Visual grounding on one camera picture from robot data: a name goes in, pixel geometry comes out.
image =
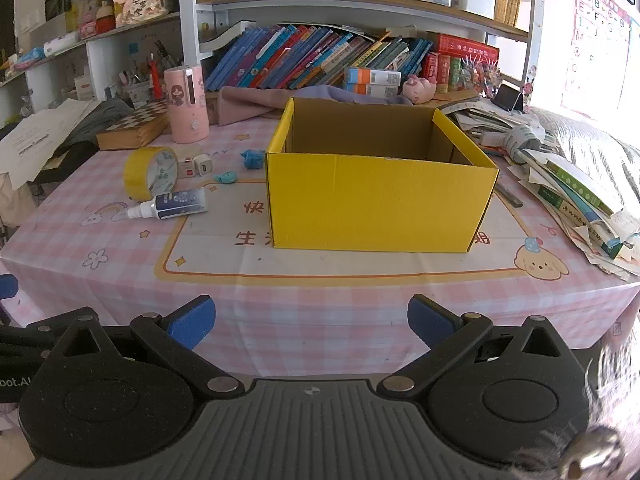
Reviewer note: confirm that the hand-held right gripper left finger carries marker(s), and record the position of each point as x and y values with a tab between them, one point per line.
192	321

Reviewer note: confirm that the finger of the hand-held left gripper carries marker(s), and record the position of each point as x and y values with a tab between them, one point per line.
30	340
7	286

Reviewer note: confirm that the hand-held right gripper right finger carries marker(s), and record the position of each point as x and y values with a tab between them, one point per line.
430	321

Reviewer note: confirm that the white bottle blue label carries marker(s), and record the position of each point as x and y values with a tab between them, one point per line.
180	203

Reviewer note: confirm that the yellow cardboard box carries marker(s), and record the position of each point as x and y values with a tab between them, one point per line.
380	200

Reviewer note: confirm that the teal small toy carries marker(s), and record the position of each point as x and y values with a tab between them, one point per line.
226	177

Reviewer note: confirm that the white charger cube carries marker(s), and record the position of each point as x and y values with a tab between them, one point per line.
203	165

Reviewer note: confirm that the yellow tape roll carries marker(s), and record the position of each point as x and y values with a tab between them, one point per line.
137	172

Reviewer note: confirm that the blue toy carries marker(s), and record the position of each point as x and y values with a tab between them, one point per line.
252	158

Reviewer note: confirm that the pink checked tablecloth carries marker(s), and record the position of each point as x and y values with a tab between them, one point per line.
300	320

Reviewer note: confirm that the grey box cutter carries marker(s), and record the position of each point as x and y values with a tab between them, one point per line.
509	196

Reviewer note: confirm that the white loose papers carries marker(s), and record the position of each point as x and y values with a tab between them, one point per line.
35	140

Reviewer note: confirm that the small white toy block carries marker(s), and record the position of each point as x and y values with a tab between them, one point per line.
186	169

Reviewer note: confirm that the dark grey cloth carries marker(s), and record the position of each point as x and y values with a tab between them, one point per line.
92	122

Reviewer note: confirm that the pile of papers and books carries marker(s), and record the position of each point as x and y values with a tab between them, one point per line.
570	190

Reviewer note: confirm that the grey fluffy cuff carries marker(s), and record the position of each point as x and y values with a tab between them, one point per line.
620	375

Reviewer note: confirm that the wooden chessboard box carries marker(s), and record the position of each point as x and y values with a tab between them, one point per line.
135	125

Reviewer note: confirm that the silver bell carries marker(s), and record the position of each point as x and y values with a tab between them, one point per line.
595	452

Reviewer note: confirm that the pink humidifier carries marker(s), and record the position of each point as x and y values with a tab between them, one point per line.
187	110

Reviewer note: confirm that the pink cloth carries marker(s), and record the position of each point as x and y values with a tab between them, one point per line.
240	105

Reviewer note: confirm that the pink pig doll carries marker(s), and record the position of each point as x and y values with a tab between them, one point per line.
419	90

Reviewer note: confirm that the white pen pot with pens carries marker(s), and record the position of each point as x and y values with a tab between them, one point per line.
137	91

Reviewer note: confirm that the orange blue carton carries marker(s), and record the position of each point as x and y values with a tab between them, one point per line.
372	91
372	76

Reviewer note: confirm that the black phone stand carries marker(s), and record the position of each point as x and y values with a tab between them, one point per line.
510	97

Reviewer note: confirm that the silver quilted blanket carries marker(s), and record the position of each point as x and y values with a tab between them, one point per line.
595	150

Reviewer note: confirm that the red tassel ornament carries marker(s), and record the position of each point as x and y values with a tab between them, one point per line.
155	77

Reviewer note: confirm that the purple cloth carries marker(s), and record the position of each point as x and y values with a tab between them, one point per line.
330	94

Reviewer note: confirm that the small upright books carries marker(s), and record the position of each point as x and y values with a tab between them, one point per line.
442	72

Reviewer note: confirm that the colourful trinket cluster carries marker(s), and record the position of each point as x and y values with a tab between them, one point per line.
480	76

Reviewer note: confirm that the thick red book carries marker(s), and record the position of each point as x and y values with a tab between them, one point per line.
465	49

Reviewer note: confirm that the row of leaning books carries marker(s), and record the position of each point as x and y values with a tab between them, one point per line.
300	60

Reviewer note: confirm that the red white plush ornament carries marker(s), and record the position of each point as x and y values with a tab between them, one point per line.
105	20

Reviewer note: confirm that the white bookshelf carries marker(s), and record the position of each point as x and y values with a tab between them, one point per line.
190	15

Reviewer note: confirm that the alphabet wall poster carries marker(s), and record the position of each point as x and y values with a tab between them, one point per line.
595	45

